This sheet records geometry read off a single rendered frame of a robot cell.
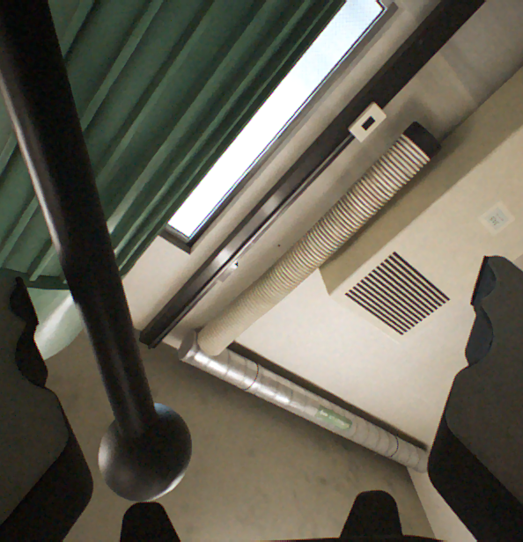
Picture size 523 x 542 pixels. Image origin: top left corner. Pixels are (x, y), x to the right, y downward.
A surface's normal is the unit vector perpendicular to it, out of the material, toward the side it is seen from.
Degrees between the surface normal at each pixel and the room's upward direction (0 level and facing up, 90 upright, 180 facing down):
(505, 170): 90
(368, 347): 90
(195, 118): 90
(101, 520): 180
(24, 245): 90
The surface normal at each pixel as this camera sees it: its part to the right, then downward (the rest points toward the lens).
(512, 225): 0.10, 0.58
